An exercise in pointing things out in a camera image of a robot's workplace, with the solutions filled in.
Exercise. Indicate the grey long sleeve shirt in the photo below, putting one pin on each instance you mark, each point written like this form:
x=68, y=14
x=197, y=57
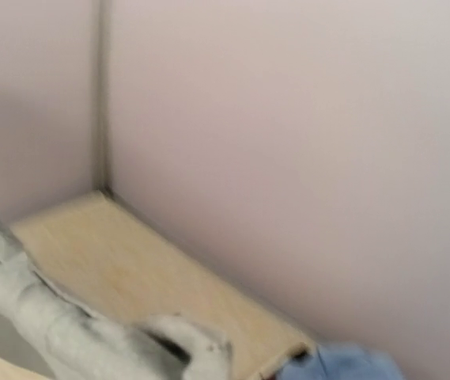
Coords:
x=78, y=342

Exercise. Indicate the light blue shirt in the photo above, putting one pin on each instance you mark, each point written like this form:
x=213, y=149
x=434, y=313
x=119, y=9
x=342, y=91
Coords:
x=340, y=362

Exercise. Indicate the right aluminium frame post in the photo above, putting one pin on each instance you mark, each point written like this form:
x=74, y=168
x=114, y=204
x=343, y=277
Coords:
x=102, y=165

